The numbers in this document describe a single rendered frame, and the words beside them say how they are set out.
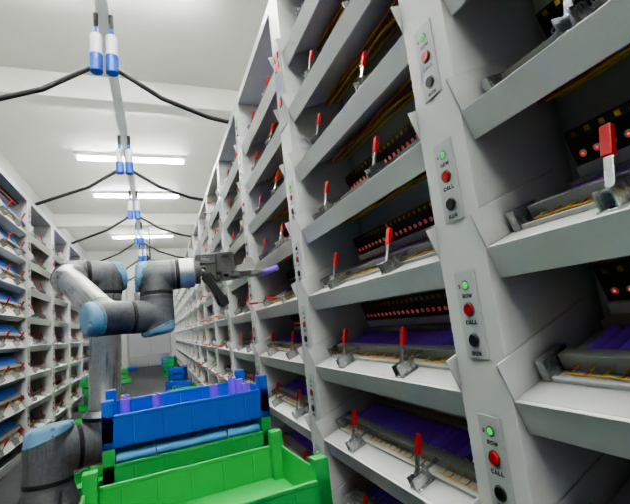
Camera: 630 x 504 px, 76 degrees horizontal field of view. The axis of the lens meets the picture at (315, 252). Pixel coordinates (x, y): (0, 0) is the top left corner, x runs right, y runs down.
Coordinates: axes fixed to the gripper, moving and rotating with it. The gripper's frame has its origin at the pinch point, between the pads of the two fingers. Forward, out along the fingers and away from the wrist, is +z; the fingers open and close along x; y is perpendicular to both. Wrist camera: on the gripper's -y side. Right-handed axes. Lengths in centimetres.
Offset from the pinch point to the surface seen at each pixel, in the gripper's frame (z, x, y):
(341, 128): 12, -48, 27
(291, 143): 10.4, -16.0, 37.8
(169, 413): -30, -45, -30
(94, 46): -54, 79, 133
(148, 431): -34, -45, -32
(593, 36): 12, -104, 8
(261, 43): 12, 9, 91
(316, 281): 12.8, -16.3, -5.7
